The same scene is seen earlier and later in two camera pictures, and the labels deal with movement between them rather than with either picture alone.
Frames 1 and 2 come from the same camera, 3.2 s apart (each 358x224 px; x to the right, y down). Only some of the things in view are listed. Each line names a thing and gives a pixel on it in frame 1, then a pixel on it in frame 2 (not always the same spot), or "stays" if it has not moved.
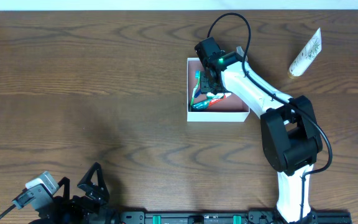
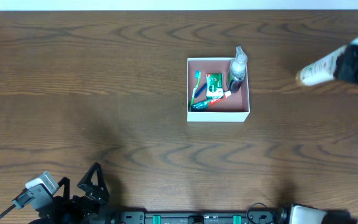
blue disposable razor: x=197 y=93 stays
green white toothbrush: x=197 y=75 stays
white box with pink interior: x=230 y=110 stays
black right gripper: x=214 y=81 -> x=353 y=64
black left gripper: x=78 y=196 stays
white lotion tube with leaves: x=314 y=48 -> x=322 y=69
